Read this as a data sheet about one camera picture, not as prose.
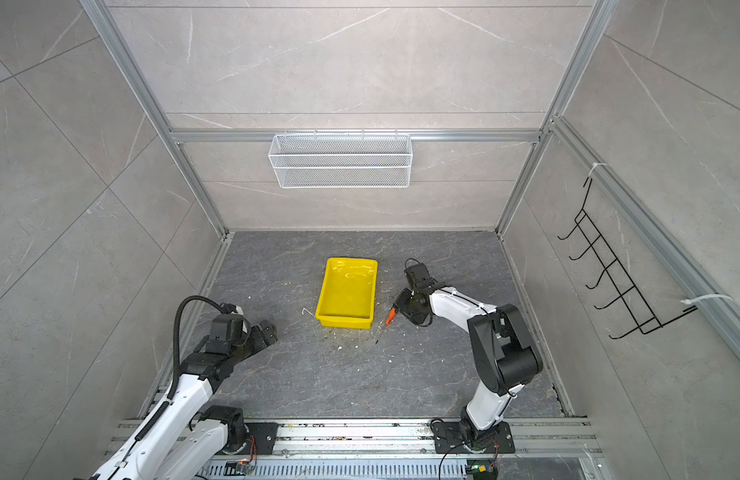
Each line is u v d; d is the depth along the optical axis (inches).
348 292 38.7
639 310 24.2
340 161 39.5
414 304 27.4
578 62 30.0
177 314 23.6
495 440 26.0
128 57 29.4
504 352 18.5
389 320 37.1
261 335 29.4
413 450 28.7
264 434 28.9
